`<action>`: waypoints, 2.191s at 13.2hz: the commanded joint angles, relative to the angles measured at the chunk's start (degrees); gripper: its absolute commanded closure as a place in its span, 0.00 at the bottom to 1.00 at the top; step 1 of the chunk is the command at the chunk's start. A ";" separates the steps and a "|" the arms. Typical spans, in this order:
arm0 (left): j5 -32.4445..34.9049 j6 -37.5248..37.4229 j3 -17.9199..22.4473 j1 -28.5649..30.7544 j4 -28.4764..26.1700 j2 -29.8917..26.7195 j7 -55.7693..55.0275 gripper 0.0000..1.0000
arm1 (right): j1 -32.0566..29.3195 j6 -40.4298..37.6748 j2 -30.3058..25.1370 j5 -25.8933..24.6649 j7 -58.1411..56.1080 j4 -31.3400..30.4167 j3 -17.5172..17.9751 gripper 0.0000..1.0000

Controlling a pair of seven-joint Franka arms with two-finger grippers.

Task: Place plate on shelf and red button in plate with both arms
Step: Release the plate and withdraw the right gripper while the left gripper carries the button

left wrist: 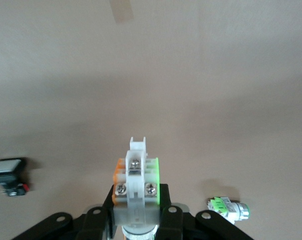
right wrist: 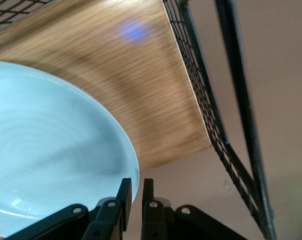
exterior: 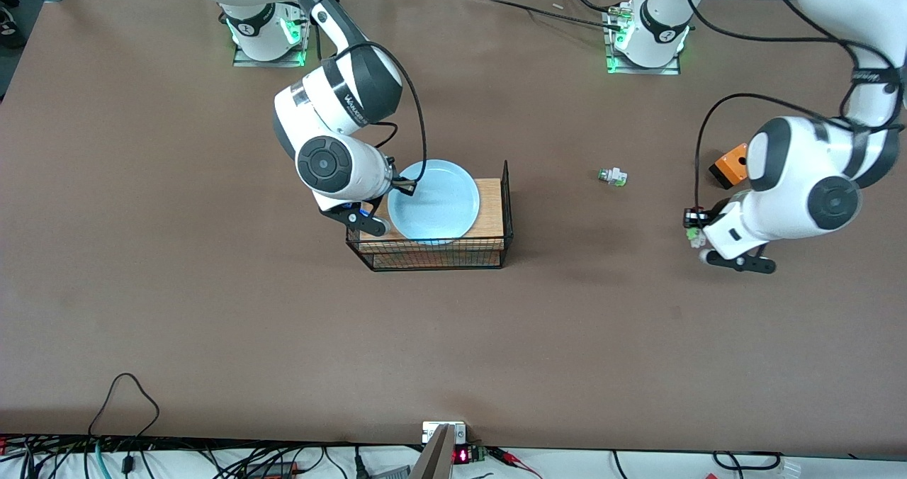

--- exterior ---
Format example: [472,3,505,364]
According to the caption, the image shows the red push button switch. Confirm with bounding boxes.
[685,207,708,249]

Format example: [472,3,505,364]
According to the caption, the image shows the light blue round plate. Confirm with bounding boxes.
[387,159,480,242]

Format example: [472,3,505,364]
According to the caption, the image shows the grey metal bar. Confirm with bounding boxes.
[410,424,455,479]

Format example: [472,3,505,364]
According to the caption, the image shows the red black probe leads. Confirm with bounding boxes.
[488,446,543,479]

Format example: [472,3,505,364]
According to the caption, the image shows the black power adapter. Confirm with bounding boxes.
[244,461,300,479]

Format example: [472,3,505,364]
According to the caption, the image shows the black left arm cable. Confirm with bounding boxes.
[680,0,904,214]

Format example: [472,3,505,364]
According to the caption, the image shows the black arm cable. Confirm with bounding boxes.
[333,40,429,198]
[680,0,904,214]

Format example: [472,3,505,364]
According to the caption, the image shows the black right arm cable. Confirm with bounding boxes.
[333,40,429,198]

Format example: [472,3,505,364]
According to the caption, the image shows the orange button enclosure box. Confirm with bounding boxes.
[709,142,750,189]

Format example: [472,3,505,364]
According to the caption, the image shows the black wire basket wooden bottom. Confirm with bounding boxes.
[345,160,514,273]

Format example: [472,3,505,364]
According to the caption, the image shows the black coiled cable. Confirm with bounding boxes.
[711,450,784,472]

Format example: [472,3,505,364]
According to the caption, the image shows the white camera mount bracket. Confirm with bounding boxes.
[422,421,468,445]

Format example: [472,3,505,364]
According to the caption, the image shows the thin black looped cable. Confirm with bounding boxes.
[88,372,161,439]

